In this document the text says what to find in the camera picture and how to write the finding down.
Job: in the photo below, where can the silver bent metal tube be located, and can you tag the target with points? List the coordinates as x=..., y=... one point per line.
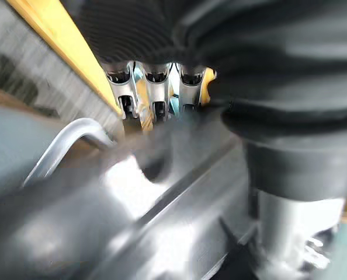
x=61, y=135

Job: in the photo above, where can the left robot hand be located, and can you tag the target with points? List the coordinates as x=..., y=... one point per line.
x=249, y=58

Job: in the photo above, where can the yellow shelf beam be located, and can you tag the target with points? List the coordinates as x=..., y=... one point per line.
x=65, y=43

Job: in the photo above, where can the yellow shelf post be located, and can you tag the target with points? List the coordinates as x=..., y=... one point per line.
x=210, y=80

